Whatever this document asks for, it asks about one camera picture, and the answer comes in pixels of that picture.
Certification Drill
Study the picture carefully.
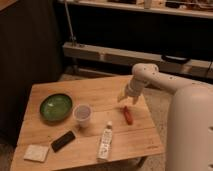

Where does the beige square sponge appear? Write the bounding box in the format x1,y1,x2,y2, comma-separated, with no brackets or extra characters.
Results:
24,145,49,162

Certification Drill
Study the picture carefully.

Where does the black rectangular phone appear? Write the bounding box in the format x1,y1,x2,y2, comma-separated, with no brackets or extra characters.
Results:
51,131,75,152

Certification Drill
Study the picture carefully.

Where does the low white shelf bench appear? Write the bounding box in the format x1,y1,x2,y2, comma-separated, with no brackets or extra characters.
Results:
62,42,213,79

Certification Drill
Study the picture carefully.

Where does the green bowl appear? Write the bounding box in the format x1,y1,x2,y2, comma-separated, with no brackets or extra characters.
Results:
39,93,73,122

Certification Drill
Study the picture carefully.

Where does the clear plastic cup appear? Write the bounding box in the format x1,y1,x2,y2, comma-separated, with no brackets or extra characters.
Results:
73,104,92,128

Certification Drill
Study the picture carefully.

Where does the metal stand pole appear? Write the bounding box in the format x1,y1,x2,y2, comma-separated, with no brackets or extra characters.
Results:
64,0,77,46

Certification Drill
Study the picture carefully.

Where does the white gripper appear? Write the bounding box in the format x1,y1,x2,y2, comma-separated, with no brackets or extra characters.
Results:
117,77,147,105

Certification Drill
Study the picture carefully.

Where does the black object on bench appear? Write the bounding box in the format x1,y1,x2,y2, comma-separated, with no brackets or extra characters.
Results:
161,55,191,64

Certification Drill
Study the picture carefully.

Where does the upper wall shelf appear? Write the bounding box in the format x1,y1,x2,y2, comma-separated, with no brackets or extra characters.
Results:
56,0,213,20

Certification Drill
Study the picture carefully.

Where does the white bottle with label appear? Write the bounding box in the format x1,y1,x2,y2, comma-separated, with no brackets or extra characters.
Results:
97,121,113,162

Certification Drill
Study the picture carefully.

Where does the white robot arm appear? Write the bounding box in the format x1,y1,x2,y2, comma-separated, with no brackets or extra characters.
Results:
118,63,213,171

